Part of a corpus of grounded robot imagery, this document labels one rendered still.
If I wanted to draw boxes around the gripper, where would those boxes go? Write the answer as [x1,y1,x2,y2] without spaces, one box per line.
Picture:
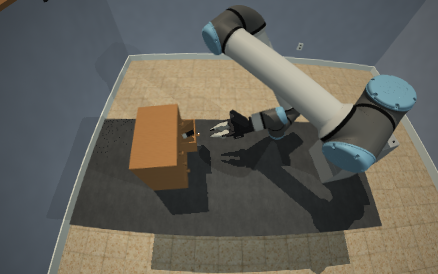
[210,116,254,139]

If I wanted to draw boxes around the brown wooden chest of drawers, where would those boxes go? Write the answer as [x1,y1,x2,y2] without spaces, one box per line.
[129,104,188,190]

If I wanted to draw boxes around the black and white eraser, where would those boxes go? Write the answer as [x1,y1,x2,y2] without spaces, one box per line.
[182,130,194,139]

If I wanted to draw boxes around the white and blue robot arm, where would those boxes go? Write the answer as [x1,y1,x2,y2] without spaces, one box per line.
[202,5,417,173]

